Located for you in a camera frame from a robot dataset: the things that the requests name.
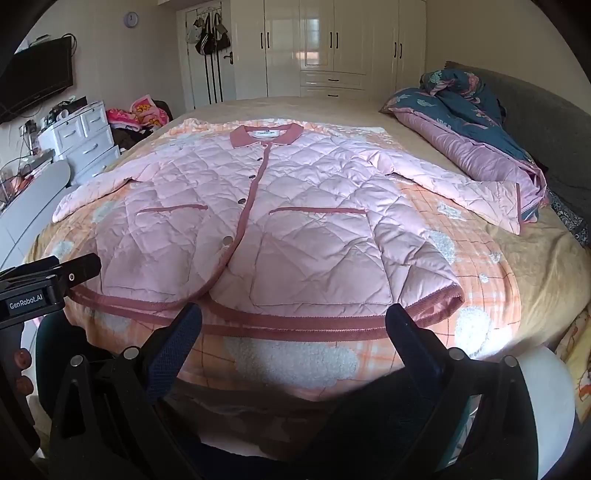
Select blue floral pink quilt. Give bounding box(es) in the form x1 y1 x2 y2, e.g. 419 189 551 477
379 69 552 224

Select pink yellow printed blanket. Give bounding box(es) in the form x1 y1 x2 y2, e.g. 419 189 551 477
106 93 171 132

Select grey headboard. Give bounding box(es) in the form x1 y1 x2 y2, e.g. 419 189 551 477
443 60 591 217

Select pink quilted jacket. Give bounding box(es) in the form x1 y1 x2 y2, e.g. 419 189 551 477
52 121 522 324

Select white door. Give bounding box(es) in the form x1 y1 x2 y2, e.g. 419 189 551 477
178 7 238 112

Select dark clothes pile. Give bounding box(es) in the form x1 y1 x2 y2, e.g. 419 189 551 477
111 127 155 153

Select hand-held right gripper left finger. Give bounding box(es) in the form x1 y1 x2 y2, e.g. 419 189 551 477
48 302 204 480

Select person's left hand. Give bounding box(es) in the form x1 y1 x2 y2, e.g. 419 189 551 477
11 348 35 398

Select white wardrobe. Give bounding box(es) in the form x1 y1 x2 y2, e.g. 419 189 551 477
233 0 428 100

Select white curved furniture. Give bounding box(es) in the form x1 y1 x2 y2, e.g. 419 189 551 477
0 159 72 273

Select dark patterned pillow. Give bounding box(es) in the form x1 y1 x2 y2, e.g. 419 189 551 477
547 189 591 245

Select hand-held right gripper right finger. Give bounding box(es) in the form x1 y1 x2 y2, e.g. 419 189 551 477
385 303 541 480

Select clutter on drawer chest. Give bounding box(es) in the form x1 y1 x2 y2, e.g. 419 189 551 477
44 96 88 125

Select black television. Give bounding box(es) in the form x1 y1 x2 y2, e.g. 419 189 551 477
0 36 75 124

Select black striped hanging bag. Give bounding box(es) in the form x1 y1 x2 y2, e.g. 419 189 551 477
195 14 217 56

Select orange patterned cloth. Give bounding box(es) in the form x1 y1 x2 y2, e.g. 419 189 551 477
554 307 591 416

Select black hanging straps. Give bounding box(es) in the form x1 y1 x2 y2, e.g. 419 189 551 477
203 51 225 104

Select dark hanging bag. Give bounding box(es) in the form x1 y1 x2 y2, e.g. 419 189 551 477
213 13 232 51

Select bed with beige sheet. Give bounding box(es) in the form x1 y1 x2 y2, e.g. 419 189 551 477
21 95 591 370

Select white round object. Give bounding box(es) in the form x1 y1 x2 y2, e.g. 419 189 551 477
466 344 578 462

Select orange checked blanket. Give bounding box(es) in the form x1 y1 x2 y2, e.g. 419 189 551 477
60 117 522 402

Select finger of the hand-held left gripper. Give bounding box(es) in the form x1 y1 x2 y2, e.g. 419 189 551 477
56 253 102 291

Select white drawer chest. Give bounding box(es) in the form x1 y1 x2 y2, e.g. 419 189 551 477
38 99 122 185

